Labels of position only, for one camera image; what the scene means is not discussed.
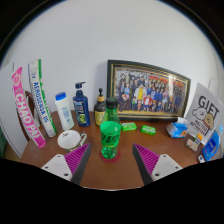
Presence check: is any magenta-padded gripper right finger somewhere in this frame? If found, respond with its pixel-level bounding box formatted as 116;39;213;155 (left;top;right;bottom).
131;143;188;186

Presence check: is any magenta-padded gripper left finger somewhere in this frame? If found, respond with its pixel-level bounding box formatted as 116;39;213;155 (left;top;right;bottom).
40;143;92;185

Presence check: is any green plastic drink bottle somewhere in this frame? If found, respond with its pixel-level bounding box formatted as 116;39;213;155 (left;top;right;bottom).
99;96;123;160

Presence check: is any white camouflage-print mug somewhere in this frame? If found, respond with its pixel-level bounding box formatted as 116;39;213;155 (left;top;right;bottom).
57;129;88;153

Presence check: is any small green packet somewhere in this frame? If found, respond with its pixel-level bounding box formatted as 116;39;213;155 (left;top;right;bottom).
139;124;157;136
120;122;138;132

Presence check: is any flat round red coaster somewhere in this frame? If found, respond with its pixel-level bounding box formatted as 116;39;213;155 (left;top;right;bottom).
99;151;122;164

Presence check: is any white bottle with blue cap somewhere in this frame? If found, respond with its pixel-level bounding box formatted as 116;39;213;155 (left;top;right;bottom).
54;91;75;132

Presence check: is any small patterned snack packet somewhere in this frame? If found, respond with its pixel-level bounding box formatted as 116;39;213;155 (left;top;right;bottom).
185;137;200;153

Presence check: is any brown pump bottle yellow label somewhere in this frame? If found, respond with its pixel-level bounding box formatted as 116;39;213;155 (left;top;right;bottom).
93;87;108;127

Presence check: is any dark blue pump bottle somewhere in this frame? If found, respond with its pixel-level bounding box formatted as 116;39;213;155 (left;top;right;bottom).
72;81;91;128

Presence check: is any white remote control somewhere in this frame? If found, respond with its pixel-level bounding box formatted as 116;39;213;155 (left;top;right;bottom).
197;153;207;164

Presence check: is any blue detergent bottle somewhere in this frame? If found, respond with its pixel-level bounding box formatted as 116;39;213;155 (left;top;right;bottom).
201;124;224;163

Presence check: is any pink shuttlecock tube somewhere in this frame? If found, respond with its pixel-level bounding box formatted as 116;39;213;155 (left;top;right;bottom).
11;66;47;149

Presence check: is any framed group picture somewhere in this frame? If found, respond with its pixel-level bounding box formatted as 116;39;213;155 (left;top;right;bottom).
106;59;192;122

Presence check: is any green and white shuttlecock tube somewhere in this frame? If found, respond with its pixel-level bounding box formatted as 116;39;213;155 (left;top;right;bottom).
27;58;58;138

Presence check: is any white paper gift bag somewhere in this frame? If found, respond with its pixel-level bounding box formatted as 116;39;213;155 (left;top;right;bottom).
183;77;224;136

